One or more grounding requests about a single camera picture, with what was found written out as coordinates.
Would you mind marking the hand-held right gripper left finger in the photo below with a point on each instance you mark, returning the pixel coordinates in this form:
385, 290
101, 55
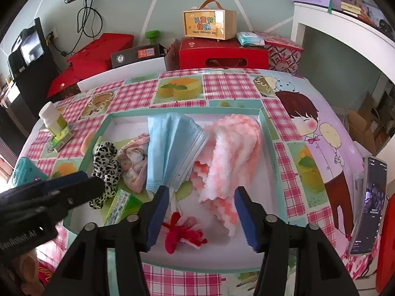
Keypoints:
157, 219

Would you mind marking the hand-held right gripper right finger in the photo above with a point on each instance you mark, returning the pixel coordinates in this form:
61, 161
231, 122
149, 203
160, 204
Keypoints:
248, 219

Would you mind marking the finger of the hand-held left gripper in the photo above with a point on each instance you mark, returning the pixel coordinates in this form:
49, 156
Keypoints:
83, 191
64, 180

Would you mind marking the red yarn ornament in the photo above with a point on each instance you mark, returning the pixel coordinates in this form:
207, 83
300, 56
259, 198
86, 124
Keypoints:
176, 234

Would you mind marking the white tray teal rim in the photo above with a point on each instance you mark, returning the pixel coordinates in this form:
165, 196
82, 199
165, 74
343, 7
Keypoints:
265, 185

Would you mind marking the leopard print scrunchie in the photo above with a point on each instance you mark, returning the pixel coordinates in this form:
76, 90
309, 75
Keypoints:
106, 160

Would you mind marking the green tissue packet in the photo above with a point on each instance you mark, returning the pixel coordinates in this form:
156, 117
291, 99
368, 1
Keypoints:
118, 206

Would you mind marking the pink floral cloth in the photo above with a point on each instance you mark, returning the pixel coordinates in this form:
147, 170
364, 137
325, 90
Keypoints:
132, 160

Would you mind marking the pink white fluffy towel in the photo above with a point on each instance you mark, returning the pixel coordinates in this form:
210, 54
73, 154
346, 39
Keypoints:
228, 160

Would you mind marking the blue face mask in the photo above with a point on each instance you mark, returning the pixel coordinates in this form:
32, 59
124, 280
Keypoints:
169, 148

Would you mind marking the person's left hand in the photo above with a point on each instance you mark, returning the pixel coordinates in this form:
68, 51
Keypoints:
29, 266

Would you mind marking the teal plastic case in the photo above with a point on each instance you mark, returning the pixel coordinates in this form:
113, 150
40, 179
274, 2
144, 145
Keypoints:
24, 169

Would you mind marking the small green box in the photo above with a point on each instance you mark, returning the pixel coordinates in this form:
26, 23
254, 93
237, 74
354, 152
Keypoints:
63, 138

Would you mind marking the red cloth gold print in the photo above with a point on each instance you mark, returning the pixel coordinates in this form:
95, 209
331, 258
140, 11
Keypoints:
49, 276

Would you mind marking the white bottle green label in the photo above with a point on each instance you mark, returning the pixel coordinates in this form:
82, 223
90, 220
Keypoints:
51, 117

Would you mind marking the black cabinet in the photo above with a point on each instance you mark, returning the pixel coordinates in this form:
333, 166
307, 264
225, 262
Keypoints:
31, 98

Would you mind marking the red box gold clasp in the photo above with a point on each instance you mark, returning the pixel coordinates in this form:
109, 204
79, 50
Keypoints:
71, 81

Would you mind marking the white phone stand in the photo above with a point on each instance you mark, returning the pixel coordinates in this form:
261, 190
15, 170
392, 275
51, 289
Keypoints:
359, 191

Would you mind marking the black smartphone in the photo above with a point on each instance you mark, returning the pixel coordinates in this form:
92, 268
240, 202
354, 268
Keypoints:
368, 203

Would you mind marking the large red gift box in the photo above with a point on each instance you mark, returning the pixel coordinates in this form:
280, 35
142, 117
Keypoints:
101, 49

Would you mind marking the black printer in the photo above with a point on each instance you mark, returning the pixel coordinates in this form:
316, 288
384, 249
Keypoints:
27, 49

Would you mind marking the pink plaid printed tablecloth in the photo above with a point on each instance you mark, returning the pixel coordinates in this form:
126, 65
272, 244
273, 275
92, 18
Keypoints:
234, 83

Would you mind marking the red plastic object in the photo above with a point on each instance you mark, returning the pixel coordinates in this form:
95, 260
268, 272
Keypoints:
387, 243

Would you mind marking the black box red label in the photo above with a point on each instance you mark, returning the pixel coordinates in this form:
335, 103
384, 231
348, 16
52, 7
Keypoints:
139, 55

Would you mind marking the cardboard boxes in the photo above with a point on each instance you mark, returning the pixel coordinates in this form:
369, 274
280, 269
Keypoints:
367, 123

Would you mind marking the red patterned box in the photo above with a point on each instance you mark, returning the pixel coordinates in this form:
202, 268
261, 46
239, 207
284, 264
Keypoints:
284, 55

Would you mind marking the green dumbbell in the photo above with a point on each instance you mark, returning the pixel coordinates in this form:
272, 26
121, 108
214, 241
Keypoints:
152, 35

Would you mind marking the blue wet wipes packet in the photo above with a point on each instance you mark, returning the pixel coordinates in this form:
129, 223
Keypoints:
250, 38

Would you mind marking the white shelf unit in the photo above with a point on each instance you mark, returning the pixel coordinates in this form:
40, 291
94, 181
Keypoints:
339, 37

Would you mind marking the white wall socket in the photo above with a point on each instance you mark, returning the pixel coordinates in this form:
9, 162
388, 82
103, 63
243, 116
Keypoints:
52, 35

